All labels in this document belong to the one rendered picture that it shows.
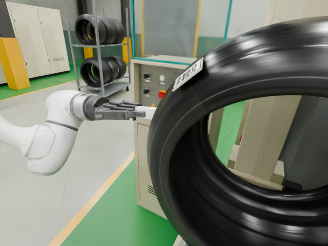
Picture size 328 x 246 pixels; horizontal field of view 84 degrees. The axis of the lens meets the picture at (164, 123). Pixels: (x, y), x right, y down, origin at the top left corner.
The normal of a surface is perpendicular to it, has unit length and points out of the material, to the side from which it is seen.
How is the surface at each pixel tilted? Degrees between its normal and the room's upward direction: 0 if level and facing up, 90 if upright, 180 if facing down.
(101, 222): 0
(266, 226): 10
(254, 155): 90
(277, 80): 80
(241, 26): 90
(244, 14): 90
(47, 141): 61
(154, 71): 90
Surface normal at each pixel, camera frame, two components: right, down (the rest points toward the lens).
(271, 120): -0.47, 0.36
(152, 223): 0.04, -0.90
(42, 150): 0.47, -0.02
